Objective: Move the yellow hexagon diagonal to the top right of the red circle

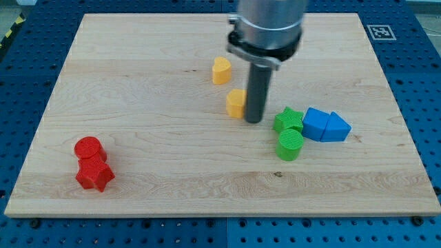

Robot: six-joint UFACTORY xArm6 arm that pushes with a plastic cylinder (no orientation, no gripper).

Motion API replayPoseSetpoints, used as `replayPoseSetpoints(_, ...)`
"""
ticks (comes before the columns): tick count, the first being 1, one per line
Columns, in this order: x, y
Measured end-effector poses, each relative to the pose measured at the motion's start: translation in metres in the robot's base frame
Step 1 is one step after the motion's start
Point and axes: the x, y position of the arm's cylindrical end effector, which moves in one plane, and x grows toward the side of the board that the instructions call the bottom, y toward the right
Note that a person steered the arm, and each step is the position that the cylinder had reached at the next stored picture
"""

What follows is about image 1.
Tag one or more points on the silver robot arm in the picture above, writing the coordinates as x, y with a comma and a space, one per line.
272, 6

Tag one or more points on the blue cube block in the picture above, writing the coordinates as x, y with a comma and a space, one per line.
314, 123

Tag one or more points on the blue triangle block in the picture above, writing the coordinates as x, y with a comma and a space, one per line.
336, 130

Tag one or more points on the white fiducial marker tag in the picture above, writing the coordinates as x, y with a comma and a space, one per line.
380, 32

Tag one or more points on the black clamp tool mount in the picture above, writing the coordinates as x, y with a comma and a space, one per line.
264, 39

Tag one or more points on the yellow hexagon block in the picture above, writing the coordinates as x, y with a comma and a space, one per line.
235, 103

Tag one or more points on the green cylinder block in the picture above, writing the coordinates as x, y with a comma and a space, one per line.
290, 143

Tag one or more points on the wooden board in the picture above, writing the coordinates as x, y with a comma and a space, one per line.
142, 84

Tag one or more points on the red star block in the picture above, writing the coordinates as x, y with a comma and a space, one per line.
94, 173

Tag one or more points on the green star block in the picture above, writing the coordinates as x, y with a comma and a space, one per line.
288, 119

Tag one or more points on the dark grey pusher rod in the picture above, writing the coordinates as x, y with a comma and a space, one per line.
257, 89

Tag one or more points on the red cylinder block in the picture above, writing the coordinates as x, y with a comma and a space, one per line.
88, 147

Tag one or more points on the yellow heart block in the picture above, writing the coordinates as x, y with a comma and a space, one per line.
221, 71

